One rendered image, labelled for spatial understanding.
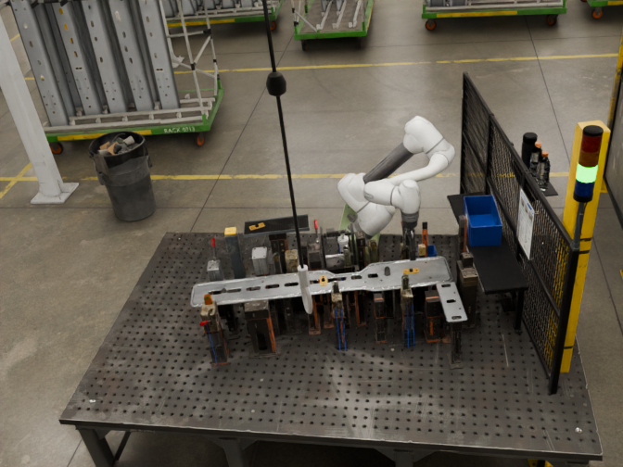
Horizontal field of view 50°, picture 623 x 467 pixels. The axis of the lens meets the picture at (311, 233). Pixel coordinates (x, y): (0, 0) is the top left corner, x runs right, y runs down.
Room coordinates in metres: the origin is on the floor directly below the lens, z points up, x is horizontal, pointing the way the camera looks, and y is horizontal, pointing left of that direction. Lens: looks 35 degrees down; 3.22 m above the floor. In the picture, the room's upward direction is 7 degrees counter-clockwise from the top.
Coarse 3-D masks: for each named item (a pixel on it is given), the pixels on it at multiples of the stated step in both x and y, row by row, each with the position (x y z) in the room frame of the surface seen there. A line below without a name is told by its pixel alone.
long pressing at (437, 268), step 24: (384, 264) 2.79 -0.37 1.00; (408, 264) 2.76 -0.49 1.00; (432, 264) 2.74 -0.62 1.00; (216, 288) 2.77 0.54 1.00; (240, 288) 2.75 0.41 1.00; (264, 288) 2.72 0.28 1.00; (288, 288) 2.69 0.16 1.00; (312, 288) 2.67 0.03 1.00; (360, 288) 2.62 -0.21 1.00; (384, 288) 2.60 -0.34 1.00
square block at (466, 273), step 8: (464, 272) 2.57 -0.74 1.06; (472, 272) 2.56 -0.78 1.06; (464, 280) 2.53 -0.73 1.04; (472, 280) 2.53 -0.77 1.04; (464, 288) 2.53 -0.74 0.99; (472, 288) 2.53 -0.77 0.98; (464, 296) 2.53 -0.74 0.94; (472, 296) 2.53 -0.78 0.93; (464, 304) 2.53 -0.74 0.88; (472, 304) 2.53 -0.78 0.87; (472, 312) 2.53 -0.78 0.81; (472, 320) 2.53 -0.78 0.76; (464, 328) 2.53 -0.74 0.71; (472, 328) 2.53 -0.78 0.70
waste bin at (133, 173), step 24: (96, 144) 5.43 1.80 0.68; (120, 144) 5.32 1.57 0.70; (144, 144) 5.28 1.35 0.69; (96, 168) 5.12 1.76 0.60; (120, 168) 5.09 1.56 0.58; (144, 168) 5.24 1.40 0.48; (120, 192) 5.12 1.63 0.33; (144, 192) 5.19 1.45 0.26; (120, 216) 5.18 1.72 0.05; (144, 216) 5.16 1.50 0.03
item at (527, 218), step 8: (520, 192) 2.69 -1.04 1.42; (520, 200) 2.68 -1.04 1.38; (528, 200) 2.57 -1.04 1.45; (520, 208) 2.67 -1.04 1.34; (528, 208) 2.56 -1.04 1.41; (520, 216) 2.66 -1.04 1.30; (528, 216) 2.55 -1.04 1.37; (520, 224) 2.65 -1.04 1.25; (528, 224) 2.54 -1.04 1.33; (520, 232) 2.64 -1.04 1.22; (528, 232) 2.53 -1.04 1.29; (520, 240) 2.63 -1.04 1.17; (528, 240) 2.52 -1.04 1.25; (528, 248) 2.50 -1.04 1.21; (528, 256) 2.49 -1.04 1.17
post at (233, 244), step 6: (234, 234) 3.05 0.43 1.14; (228, 240) 3.03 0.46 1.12; (234, 240) 3.03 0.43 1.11; (228, 246) 3.03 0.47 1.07; (234, 246) 3.03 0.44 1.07; (228, 252) 3.04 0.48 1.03; (234, 252) 3.03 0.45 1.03; (240, 252) 3.09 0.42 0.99; (234, 258) 3.04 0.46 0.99; (240, 258) 3.05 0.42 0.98; (234, 264) 3.04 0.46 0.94; (240, 264) 3.04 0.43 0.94; (234, 270) 3.04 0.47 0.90; (240, 270) 3.04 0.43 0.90; (240, 276) 3.04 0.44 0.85
